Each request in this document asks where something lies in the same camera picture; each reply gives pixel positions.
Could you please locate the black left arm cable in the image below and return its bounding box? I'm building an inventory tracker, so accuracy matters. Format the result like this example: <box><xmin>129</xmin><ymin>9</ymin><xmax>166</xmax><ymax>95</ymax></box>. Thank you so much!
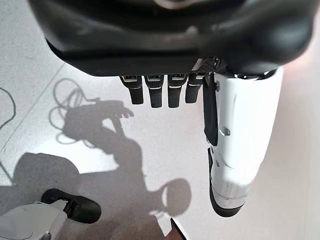
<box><xmin>0</xmin><ymin>87</ymin><xmax>16</xmax><ymax>130</ymax></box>

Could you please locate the silver left robot leg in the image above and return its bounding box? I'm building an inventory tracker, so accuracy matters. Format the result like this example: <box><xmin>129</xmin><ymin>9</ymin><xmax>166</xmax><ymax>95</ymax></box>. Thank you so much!
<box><xmin>0</xmin><ymin>188</ymin><xmax>102</xmax><ymax>240</ymax></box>

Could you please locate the brown glossy curved stand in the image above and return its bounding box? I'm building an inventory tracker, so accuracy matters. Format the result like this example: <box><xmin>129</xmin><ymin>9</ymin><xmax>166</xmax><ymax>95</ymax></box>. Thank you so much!
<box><xmin>169</xmin><ymin>216</ymin><xmax>187</xmax><ymax>240</ymax></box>

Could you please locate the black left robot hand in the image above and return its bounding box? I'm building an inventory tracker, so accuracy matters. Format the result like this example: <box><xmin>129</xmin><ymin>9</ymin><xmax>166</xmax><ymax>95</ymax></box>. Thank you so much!
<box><xmin>26</xmin><ymin>0</ymin><xmax>316</xmax><ymax>218</ymax></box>

